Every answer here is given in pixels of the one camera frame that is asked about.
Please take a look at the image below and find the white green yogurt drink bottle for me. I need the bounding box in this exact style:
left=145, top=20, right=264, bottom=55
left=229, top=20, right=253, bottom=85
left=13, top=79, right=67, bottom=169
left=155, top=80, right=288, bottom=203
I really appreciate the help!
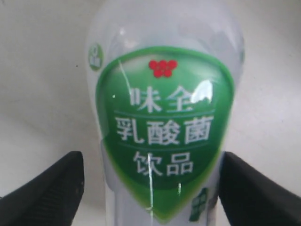
left=85, top=0, right=245, bottom=226

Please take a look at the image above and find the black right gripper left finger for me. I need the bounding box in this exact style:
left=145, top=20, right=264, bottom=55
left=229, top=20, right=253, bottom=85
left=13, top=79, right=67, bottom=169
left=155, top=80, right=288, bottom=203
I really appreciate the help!
left=0, top=151, right=84, bottom=226

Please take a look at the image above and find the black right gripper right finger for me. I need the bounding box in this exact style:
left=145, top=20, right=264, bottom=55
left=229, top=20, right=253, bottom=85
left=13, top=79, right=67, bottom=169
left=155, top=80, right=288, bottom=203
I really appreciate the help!
left=219, top=152, right=301, bottom=226

